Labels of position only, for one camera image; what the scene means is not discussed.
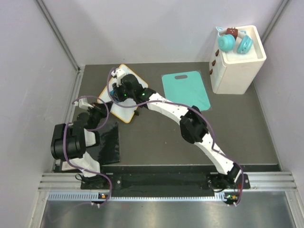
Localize teal cutting board mat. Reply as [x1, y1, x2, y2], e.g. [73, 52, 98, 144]
[161, 71, 211, 111]

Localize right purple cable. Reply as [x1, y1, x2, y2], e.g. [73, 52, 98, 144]
[107, 66, 244, 206]

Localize black glossy mat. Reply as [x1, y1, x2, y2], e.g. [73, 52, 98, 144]
[61, 121, 121, 167]

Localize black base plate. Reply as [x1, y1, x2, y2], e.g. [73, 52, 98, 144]
[80, 172, 249, 192]

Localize yellow framed whiteboard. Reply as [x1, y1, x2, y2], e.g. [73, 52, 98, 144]
[99, 64, 148, 124]

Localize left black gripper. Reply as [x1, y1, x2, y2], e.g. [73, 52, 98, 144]
[88, 101, 114, 130]

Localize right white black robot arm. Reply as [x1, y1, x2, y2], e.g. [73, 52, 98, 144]
[106, 70, 244, 188]

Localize brown toy cube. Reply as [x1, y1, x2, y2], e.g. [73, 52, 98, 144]
[225, 28, 238, 39]

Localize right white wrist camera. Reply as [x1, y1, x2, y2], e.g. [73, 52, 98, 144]
[111, 68, 126, 87]

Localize small label card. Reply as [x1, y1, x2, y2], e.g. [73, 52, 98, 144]
[61, 161, 76, 171]

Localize white drawer cabinet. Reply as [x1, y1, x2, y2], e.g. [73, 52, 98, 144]
[209, 25, 266, 95]

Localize grey slotted cable duct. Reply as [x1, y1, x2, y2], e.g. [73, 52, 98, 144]
[47, 192, 238, 202]

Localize teal cat ear headphones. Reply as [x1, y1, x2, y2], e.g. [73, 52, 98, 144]
[216, 27, 253, 54]

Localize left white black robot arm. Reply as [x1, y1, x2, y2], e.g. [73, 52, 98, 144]
[50, 98, 113, 188]

